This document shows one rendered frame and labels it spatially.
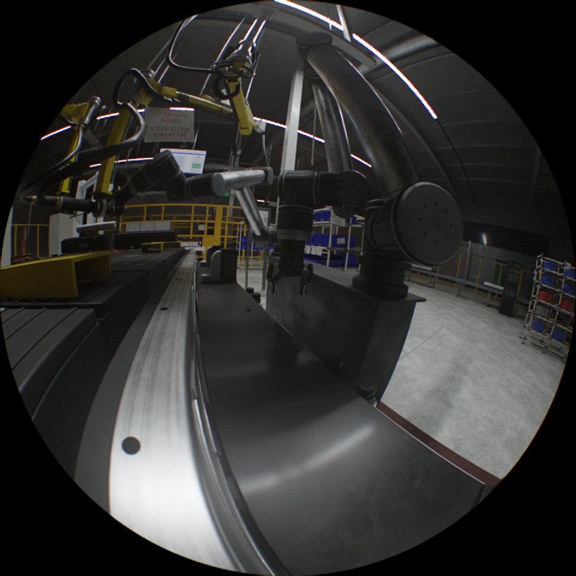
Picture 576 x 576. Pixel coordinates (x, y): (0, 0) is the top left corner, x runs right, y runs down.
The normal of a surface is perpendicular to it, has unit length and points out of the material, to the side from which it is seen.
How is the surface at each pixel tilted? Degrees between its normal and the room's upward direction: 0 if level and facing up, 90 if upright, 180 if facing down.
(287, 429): 0
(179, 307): 0
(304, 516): 0
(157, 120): 90
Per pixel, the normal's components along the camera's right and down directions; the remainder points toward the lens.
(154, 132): 0.90, 0.18
